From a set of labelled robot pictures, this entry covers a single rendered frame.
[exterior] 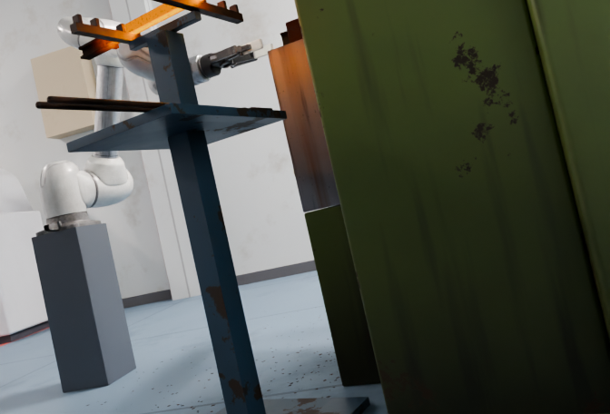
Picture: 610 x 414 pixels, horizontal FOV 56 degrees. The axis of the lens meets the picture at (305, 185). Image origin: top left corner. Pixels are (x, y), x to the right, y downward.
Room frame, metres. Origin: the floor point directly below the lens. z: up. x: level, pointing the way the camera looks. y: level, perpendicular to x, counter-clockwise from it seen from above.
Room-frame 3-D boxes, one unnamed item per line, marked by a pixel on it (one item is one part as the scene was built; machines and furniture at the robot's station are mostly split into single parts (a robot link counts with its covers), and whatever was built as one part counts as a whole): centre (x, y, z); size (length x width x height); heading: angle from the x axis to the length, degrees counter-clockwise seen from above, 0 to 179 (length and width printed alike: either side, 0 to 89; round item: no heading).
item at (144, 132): (1.27, 0.24, 0.71); 0.40 x 0.30 x 0.02; 150
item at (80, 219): (2.22, 0.95, 0.63); 0.22 x 0.18 x 0.06; 167
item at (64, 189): (2.25, 0.94, 0.77); 0.18 x 0.16 x 0.22; 146
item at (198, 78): (1.84, 0.26, 1.00); 0.09 x 0.06 x 0.09; 157
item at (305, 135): (1.58, -0.31, 0.69); 0.56 x 0.38 x 0.45; 67
